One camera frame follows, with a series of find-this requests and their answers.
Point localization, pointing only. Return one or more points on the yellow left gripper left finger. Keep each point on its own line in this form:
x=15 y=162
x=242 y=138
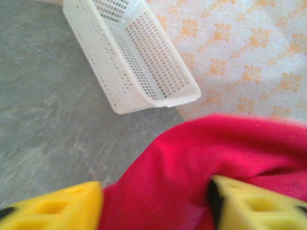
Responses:
x=48 y=213

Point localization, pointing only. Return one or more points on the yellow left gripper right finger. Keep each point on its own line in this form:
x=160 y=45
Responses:
x=259 y=210

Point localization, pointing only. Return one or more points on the red t-shirt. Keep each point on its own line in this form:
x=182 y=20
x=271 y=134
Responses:
x=192 y=167

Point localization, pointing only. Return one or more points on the orange patterned white curtain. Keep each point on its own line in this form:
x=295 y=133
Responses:
x=239 y=60

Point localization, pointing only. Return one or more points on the white perforated plastic basket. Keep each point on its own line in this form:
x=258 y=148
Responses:
x=134 y=60

